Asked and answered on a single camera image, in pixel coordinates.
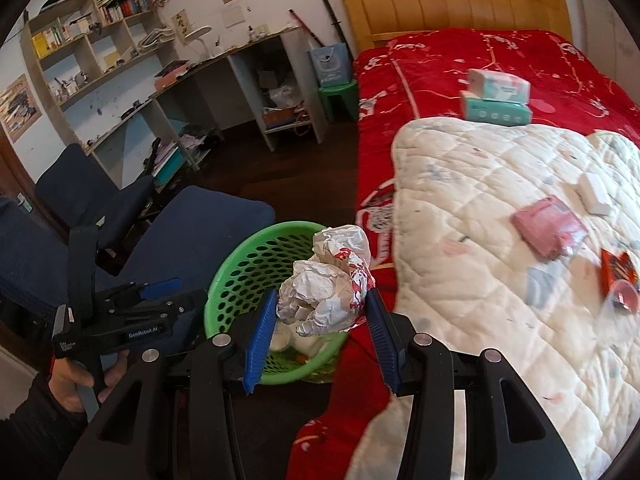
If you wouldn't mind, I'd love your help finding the pink book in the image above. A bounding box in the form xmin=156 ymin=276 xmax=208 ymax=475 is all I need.
xmin=154 ymin=62 xmax=191 ymax=91

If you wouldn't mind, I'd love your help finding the dark blue chair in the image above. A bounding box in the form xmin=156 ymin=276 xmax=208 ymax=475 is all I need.
xmin=0 ymin=142 xmax=276 ymax=361

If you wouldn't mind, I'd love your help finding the person's left forearm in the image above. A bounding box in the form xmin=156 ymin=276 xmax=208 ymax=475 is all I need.
xmin=0 ymin=375 xmax=96 ymax=480

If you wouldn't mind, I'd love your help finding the black toy sword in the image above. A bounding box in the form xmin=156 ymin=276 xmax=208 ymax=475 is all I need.
xmin=320 ymin=0 xmax=357 ymax=56

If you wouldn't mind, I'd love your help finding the light blue gift bag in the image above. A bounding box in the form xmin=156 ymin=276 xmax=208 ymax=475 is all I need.
xmin=307 ymin=43 xmax=351 ymax=88

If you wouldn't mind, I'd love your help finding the clear plastic cup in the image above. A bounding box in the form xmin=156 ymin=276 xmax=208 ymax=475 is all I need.
xmin=602 ymin=280 xmax=640 ymax=322

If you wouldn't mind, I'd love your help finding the white wall bookshelf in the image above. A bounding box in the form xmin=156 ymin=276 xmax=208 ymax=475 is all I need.
xmin=20 ymin=0 xmax=181 ymax=111

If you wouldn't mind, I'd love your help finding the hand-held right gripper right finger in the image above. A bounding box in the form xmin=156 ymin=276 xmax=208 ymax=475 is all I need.
xmin=364 ymin=287 xmax=583 ymax=480

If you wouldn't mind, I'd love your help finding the white quilted blanket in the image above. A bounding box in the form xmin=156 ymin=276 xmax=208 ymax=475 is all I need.
xmin=357 ymin=117 xmax=640 ymax=480

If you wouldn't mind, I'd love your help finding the row of yellow books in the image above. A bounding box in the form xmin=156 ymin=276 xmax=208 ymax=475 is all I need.
xmin=31 ymin=25 xmax=66 ymax=58

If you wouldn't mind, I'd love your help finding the red brown stick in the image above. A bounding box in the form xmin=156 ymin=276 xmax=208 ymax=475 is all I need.
xmin=289 ymin=8 xmax=326 ymax=47

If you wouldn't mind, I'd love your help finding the bed with red cover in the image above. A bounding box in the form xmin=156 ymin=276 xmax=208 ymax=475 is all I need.
xmin=285 ymin=27 xmax=640 ymax=480

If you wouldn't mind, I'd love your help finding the person's left hand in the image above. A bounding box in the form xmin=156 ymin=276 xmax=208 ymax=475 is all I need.
xmin=47 ymin=350 xmax=131 ymax=413

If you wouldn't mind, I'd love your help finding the small white box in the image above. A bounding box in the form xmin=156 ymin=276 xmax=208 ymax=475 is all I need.
xmin=578 ymin=172 xmax=614 ymax=216

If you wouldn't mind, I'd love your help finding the red orange snack wrapper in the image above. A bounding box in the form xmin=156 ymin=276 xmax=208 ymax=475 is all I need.
xmin=600 ymin=248 xmax=640 ymax=313

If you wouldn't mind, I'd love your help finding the green plastic stool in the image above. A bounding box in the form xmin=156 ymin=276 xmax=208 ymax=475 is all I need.
xmin=318 ymin=80 xmax=360 ymax=123

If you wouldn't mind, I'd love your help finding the white teal tissue pack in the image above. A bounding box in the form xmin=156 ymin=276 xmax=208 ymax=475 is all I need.
xmin=466 ymin=67 xmax=532 ymax=106

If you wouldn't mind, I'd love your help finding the green plastic basket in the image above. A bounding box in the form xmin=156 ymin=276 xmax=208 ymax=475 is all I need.
xmin=204 ymin=221 xmax=368 ymax=386

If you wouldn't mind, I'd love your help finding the framed wall picture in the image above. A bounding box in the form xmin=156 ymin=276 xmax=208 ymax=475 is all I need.
xmin=0 ymin=74 xmax=43 ymax=143

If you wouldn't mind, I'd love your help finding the white paper wrapper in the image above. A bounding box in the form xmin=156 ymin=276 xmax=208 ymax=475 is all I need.
xmin=276 ymin=225 xmax=376 ymax=336

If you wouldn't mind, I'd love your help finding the white desk with shelves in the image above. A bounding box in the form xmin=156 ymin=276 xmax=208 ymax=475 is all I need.
xmin=82 ymin=25 xmax=331 ymax=171

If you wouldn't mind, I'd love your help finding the white desk lamp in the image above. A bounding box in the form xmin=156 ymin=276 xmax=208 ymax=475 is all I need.
xmin=184 ymin=25 xmax=213 ymax=58

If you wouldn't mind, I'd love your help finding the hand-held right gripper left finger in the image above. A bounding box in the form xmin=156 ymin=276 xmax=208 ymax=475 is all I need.
xmin=57 ymin=287 xmax=280 ymax=480

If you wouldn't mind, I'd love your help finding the pink packet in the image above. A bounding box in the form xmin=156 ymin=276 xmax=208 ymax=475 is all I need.
xmin=510 ymin=197 xmax=588 ymax=261

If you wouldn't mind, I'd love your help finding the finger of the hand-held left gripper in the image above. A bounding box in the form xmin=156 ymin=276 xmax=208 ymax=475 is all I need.
xmin=102 ymin=277 xmax=183 ymax=307
xmin=125 ymin=288 xmax=208 ymax=326

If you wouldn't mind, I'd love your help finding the wooden bed headboard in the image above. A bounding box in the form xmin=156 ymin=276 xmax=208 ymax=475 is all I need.
xmin=335 ymin=0 xmax=573 ymax=53

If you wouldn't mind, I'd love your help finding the white plastic bag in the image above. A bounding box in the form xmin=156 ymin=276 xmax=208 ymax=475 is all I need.
xmin=267 ymin=85 xmax=301 ymax=111

